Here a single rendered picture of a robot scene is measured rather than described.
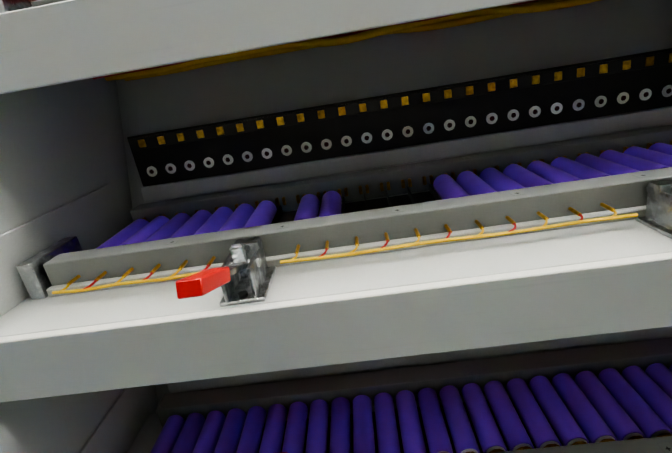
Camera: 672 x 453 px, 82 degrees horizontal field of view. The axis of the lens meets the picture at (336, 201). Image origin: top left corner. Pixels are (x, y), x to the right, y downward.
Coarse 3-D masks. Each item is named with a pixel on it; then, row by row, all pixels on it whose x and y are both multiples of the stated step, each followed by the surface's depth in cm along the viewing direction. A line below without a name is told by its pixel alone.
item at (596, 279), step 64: (576, 128) 37; (640, 128) 37; (192, 192) 40; (0, 256) 27; (384, 256) 26; (448, 256) 24; (512, 256) 23; (576, 256) 22; (640, 256) 21; (0, 320) 26; (64, 320) 25; (128, 320) 23; (192, 320) 22; (256, 320) 22; (320, 320) 22; (384, 320) 22; (448, 320) 22; (512, 320) 22; (576, 320) 22; (640, 320) 22; (0, 384) 24; (64, 384) 24; (128, 384) 24
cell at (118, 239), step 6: (132, 222) 36; (138, 222) 36; (144, 222) 36; (126, 228) 34; (132, 228) 35; (138, 228) 35; (120, 234) 33; (126, 234) 33; (132, 234) 34; (108, 240) 32; (114, 240) 32; (120, 240) 32; (102, 246) 31; (108, 246) 31
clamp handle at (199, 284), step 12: (240, 252) 23; (240, 264) 22; (192, 276) 18; (204, 276) 17; (216, 276) 18; (228, 276) 20; (180, 288) 17; (192, 288) 17; (204, 288) 17; (216, 288) 18
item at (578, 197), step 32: (512, 192) 26; (544, 192) 26; (576, 192) 25; (608, 192) 25; (640, 192) 25; (288, 224) 28; (320, 224) 27; (352, 224) 26; (384, 224) 26; (416, 224) 26; (448, 224) 26; (480, 224) 25; (512, 224) 25; (544, 224) 24; (64, 256) 29; (96, 256) 28; (128, 256) 28; (160, 256) 27; (192, 256) 27; (224, 256) 27; (320, 256) 25; (64, 288) 27; (96, 288) 26
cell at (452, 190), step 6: (444, 174) 34; (438, 180) 34; (444, 180) 33; (450, 180) 32; (438, 186) 33; (444, 186) 32; (450, 186) 31; (456, 186) 31; (438, 192) 33; (444, 192) 31; (450, 192) 30; (456, 192) 30; (462, 192) 29; (444, 198) 31
